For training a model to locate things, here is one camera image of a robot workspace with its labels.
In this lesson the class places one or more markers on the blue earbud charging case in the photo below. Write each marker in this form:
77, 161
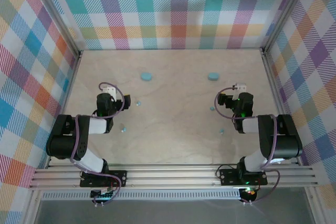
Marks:
146, 76
213, 76

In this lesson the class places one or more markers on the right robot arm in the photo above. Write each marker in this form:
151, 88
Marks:
286, 142

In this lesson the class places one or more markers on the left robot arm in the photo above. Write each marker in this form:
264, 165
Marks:
63, 145

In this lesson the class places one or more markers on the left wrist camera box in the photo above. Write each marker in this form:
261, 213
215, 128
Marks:
109, 90

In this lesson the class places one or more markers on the aluminium table side rail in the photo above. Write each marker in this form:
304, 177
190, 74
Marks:
278, 103
65, 103

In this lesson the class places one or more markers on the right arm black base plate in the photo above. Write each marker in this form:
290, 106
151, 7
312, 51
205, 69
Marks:
228, 176

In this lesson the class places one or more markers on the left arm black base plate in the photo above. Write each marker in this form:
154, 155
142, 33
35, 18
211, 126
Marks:
118, 178

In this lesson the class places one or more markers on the aluminium mounting rail beam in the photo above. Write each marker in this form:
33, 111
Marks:
170, 176

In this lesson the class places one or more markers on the aluminium frame post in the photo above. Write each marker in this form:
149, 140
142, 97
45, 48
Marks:
56, 14
287, 11

